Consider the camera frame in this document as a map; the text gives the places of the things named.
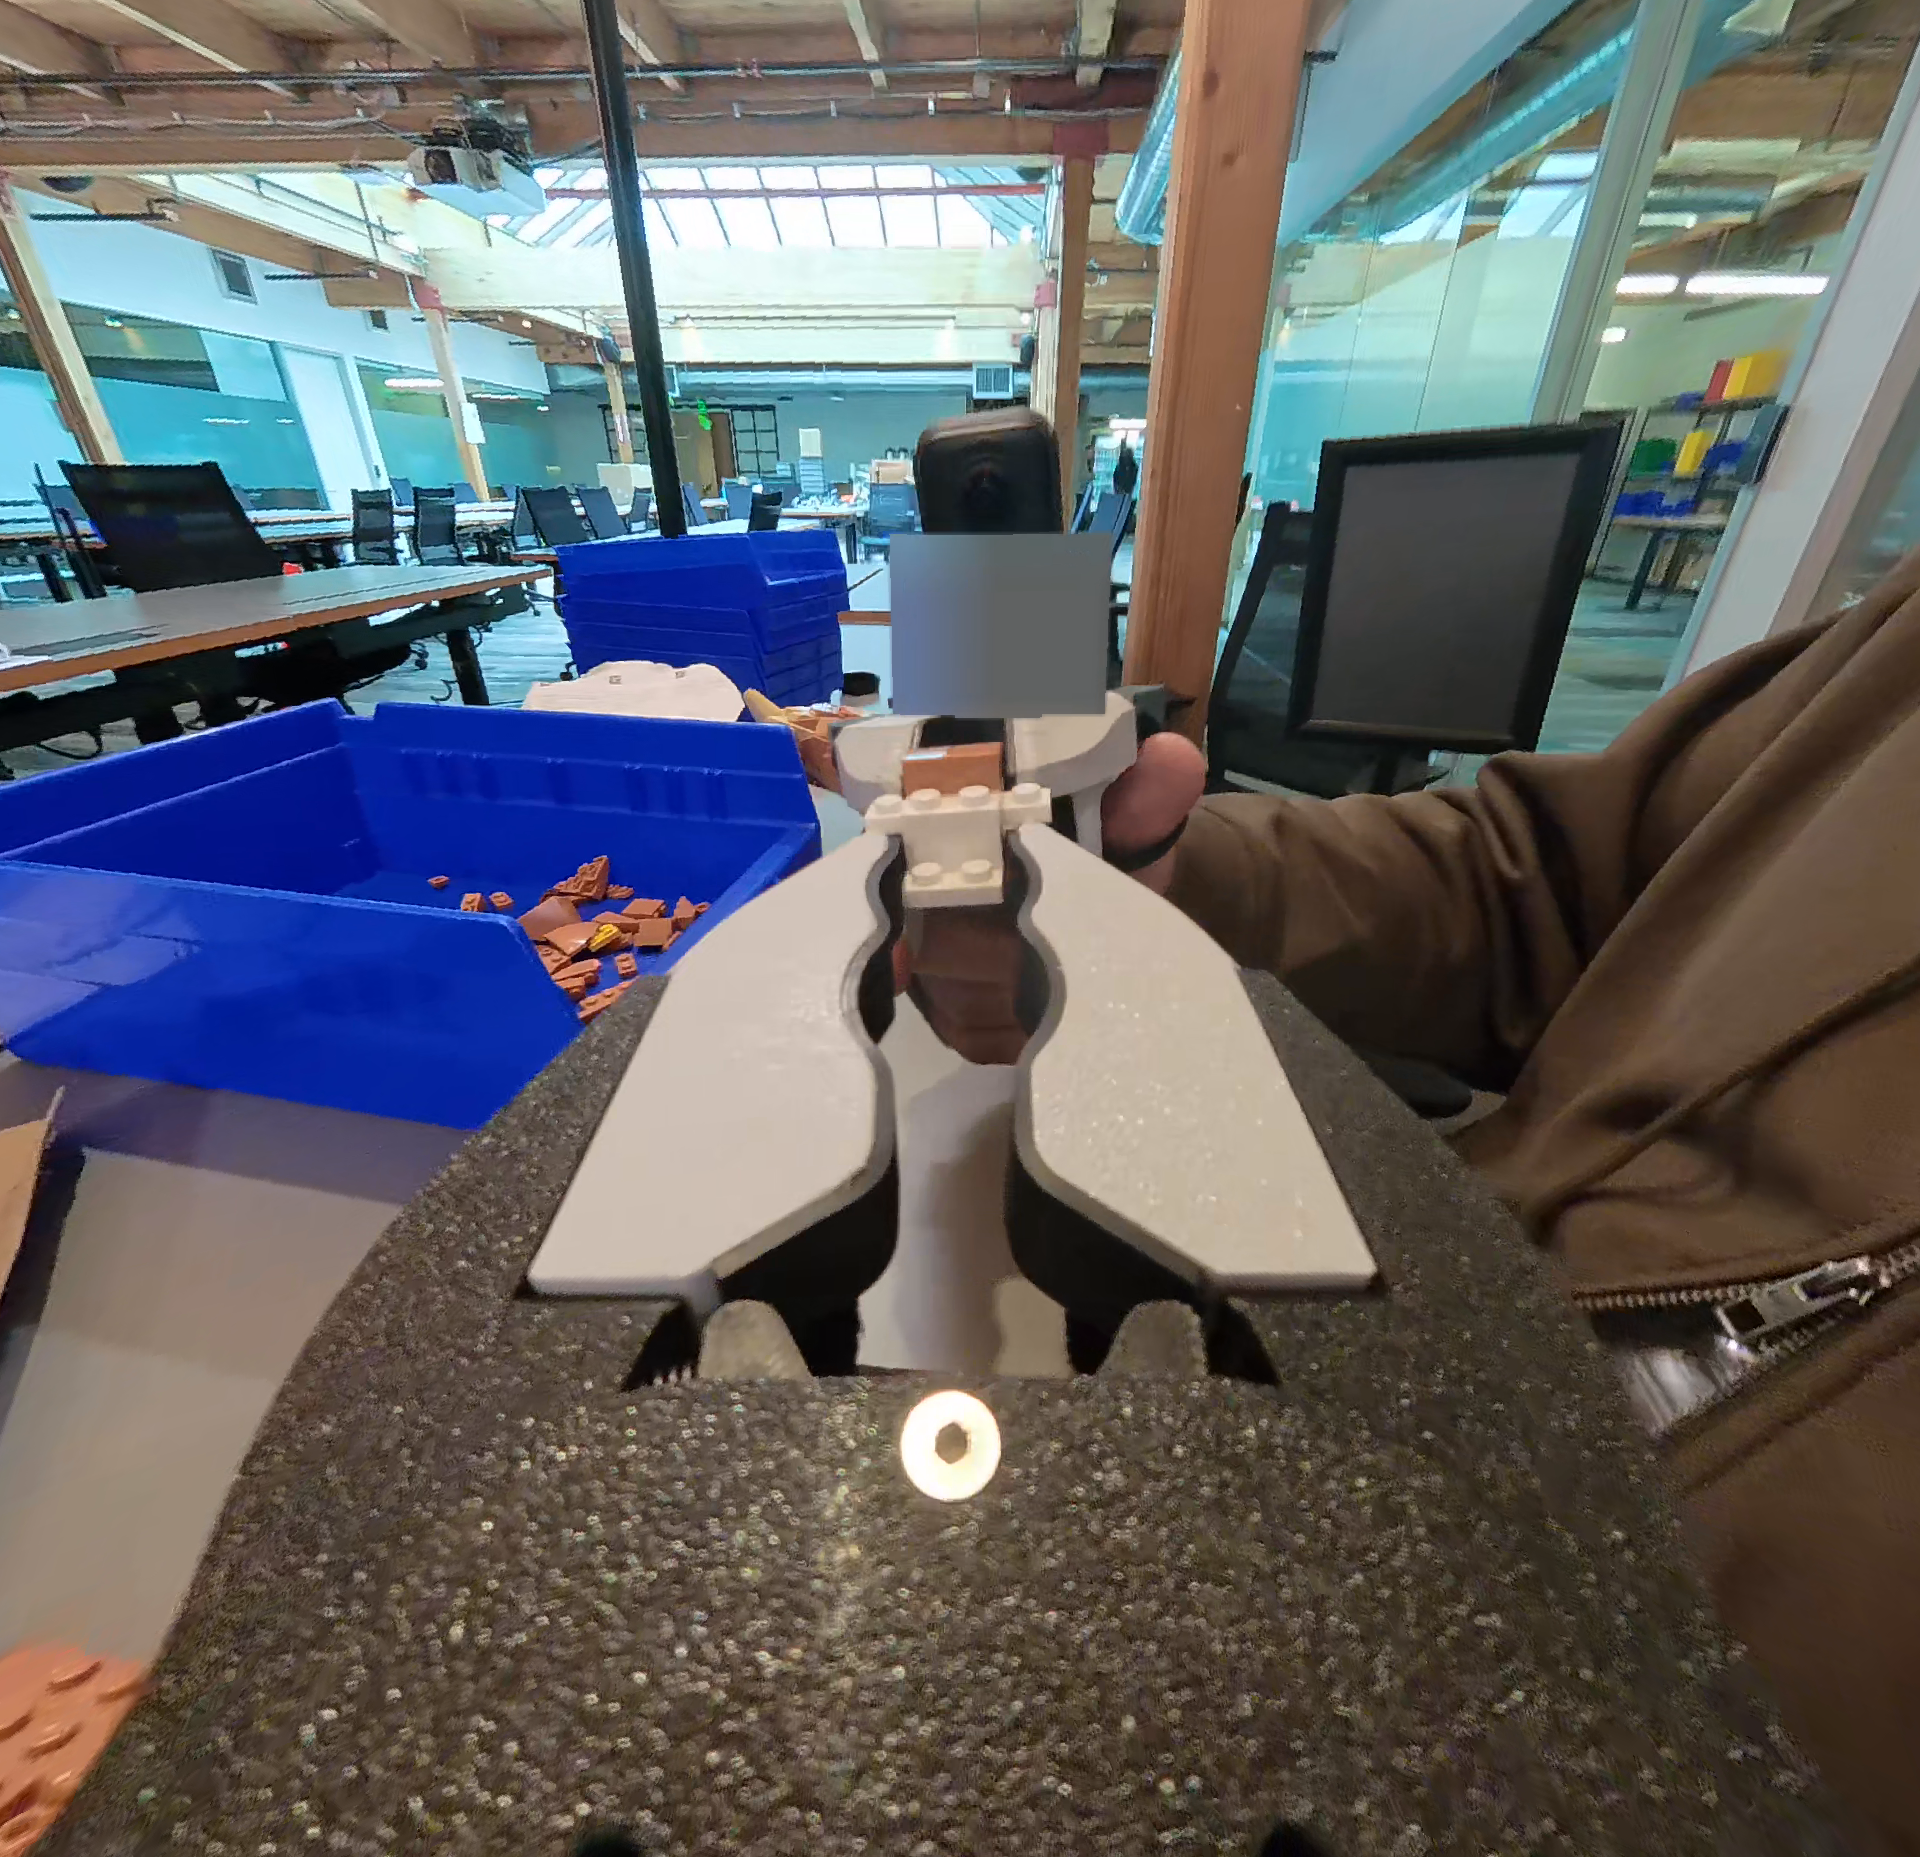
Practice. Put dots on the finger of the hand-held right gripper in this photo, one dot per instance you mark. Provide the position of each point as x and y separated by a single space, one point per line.
1074 748
878 755

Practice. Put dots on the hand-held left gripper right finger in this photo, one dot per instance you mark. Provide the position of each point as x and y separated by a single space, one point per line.
1177 1124

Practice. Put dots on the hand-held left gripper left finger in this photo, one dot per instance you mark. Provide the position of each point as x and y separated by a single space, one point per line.
737 1124

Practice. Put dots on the brown ridged brick piece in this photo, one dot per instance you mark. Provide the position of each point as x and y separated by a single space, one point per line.
955 771

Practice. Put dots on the white brick plate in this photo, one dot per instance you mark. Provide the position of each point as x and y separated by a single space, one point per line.
955 832

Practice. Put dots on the dark brown brick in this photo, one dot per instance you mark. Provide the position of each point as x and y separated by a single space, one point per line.
967 974

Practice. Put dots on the blue plastic bin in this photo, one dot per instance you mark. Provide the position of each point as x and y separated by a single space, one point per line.
270 899

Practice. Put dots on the person's right forearm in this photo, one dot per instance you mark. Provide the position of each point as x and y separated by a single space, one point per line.
1411 868

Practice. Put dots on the brown toy figure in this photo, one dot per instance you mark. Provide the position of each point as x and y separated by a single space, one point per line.
796 730

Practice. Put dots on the stack of blue bins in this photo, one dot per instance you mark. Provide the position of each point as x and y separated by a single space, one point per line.
706 614

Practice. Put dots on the pile of brown bricks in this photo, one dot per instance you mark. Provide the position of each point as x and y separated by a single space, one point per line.
586 934

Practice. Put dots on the black monitor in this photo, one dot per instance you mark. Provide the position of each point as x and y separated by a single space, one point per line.
1457 598

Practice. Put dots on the black pole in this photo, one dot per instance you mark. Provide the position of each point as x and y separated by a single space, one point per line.
627 223

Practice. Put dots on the ceiling projector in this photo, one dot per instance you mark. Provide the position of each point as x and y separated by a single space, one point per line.
480 167

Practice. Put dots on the wooden background table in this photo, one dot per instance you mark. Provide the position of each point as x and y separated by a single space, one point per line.
242 614

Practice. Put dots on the colourful storage shelf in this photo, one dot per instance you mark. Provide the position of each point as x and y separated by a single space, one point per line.
1696 433

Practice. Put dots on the black office chair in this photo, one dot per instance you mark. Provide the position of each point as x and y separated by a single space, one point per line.
166 522

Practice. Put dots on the wooden post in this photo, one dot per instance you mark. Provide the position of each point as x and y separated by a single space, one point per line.
1216 299

